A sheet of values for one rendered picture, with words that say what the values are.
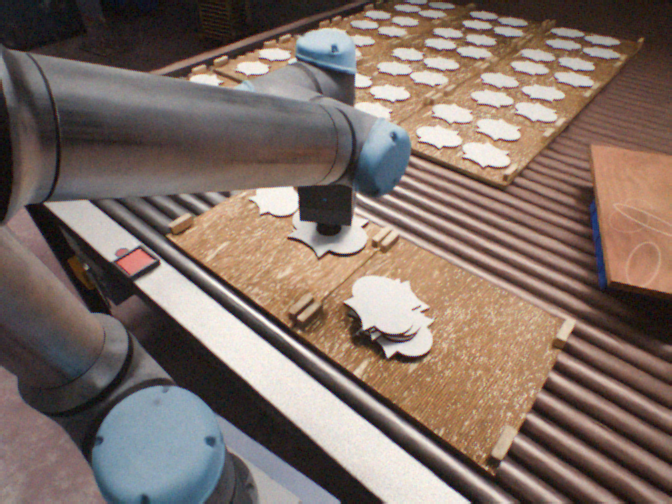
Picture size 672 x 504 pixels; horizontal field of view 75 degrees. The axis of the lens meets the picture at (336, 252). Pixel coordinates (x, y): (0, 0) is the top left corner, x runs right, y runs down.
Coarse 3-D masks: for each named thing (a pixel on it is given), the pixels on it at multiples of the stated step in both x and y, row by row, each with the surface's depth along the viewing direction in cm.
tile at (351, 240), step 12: (300, 228) 74; (312, 228) 74; (348, 228) 74; (360, 228) 74; (300, 240) 72; (312, 240) 72; (324, 240) 72; (336, 240) 72; (348, 240) 72; (360, 240) 72; (324, 252) 70; (336, 252) 70; (348, 252) 70; (360, 252) 71
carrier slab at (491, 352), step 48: (432, 288) 90; (480, 288) 90; (336, 336) 82; (432, 336) 82; (480, 336) 82; (528, 336) 82; (384, 384) 75; (432, 384) 75; (480, 384) 75; (528, 384) 75; (432, 432) 69; (480, 432) 69
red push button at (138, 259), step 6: (138, 252) 99; (144, 252) 99; (126, 258) 98; (132, 258) 98; (138, 258) 98; (144, 258) 98; (150, 258) 98; (120, 264) 96; (126, 264) 96; (132, 264) 96; (138, 264) 96; (144, 264) 96; (126, 270) 95; (132, 270) 95
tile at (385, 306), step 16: (368, 288) 83; (384, 288) 83; (400, 288) 83; (352, 304) 81; (368, 304) 81; (384, 304) 81; (400, 304) 81; (416, 304) 81; (368, 320) 78; (384, 320) 78; (400, 320) 78
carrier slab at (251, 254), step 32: (192, 224) 105; (224, 224) 105; (256, 224) 105; (288, 224) 105; (192, 256) 98; (224, 256) 97; (256, 256) 97; (288, 256) 97; (352, 256) 97; (256, 288) 90; (288, 288) 90; (320, 288) 90; (288, 320) 84
